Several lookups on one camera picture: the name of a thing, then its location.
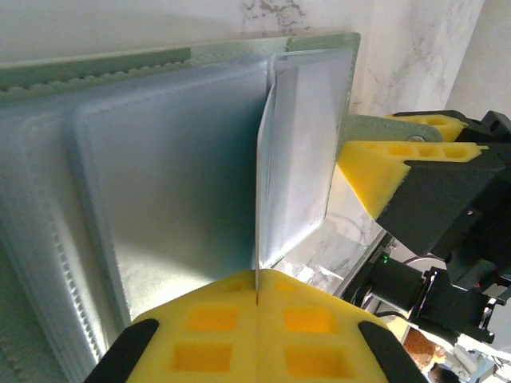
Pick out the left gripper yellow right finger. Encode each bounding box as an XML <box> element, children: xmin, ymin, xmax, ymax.
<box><xmin>256</xmin><ymin>268</ymin><xmax>429</xmax><ymax>383</ymax></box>

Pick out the white VIP card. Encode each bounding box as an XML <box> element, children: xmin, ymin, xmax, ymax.
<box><xmin>253</xmin><ymin>81</ymin><xmax>280</xmax><ymax>308</ymax></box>

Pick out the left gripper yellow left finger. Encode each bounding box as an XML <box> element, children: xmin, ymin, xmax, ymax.
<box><xmin>85</xmin><ymin>269</ymin><xmax>259</xmax><ymax>383</ymax></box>

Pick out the green card holder wallet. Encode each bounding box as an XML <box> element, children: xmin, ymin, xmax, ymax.
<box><xmin>0</xmin><ymin>30</ymin><xmax>444</xmax><ymax>383</ymax></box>

